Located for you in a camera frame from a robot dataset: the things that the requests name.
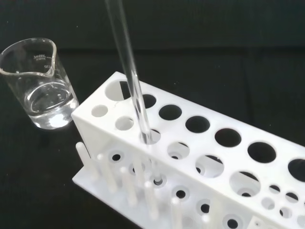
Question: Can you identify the white test tube rack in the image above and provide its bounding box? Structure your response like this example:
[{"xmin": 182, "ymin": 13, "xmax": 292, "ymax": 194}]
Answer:
[{"xmin": 71, "ymin": 71, "xmax": 305, "ymax": 229}]

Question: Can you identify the black bench cloth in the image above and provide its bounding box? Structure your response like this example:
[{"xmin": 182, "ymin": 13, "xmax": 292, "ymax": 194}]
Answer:
[{"xmin": 0, "ymin": 0, "xmax": 305, "ymax": 229}]

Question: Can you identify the clear glass beaker with water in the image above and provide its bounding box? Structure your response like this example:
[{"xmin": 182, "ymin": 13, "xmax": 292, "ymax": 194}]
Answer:
[{"xmin": 0, "ymin": 37, "xmax": 80, "ymax": 131}]

